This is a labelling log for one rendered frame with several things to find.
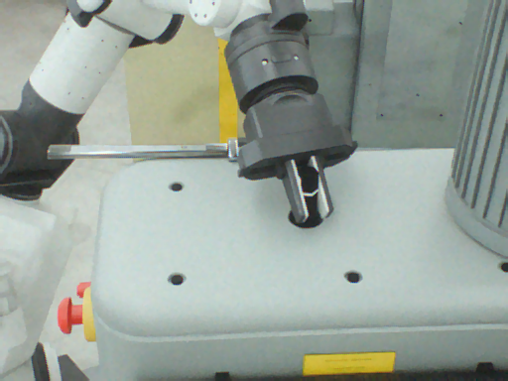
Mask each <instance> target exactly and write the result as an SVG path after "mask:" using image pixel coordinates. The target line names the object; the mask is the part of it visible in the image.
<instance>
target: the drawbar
mask: <svg viewBox="0 0 508 381"><path fill-rule="evenodd" d="M318 174H319V172H318V170H317V169H316V168H315V167H307V166H303V168H302V169H300V170H299V172H298V176H299V177H300V179H301V187H302V190H303V192H306V193H313V192H315V191H316V190H317V189H318ZM303 197H304V200H305V203H306V206H307V212H308V217H307V219H306V221H305V222H303V223H296V221H295V226H297V227H302V228H311V227H315V225H316V215H317V204H318V192H316V193H315V194H314V195H313V196H306V195H303Z"/></svg>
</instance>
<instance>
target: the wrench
mask: <svg viewBox="0 0 508 381"><path fill-rule="evenodd" d="M227 142H228V145H227V143H204V144H150V145H110V144H96V145H51V146H50V147H49V150H48V159H49V160H58V159H112V158H163V157H170V158H214V157H227V156H228V161H229V162H237V160H236V158H237V155H238V153H239V152H238V147H242V146H244V145H246V144H248V143H247V140H246V138H228V140H227Z"/></svg>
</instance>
